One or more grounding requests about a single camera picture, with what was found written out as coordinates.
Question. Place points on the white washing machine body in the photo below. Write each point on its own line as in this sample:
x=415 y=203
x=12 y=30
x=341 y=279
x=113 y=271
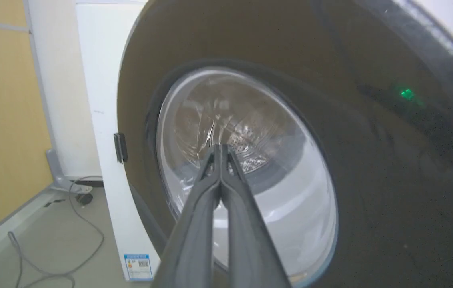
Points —
x=106 y=100

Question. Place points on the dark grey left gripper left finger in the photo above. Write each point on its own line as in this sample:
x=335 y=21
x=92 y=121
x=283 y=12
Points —
x=194 y=236

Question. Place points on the energy label sticker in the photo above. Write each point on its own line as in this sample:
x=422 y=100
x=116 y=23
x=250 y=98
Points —
x=138 y=266

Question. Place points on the grey partition foot with caster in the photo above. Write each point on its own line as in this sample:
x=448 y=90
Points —
x=66 y=176

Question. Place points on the dark round washing machine door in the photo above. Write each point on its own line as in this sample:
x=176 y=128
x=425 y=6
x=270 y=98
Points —
x=370 y=180

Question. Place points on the black door latch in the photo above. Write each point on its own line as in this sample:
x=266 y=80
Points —
x=120 y=147

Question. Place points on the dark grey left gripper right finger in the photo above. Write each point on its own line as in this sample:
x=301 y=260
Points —
x=248 y=240

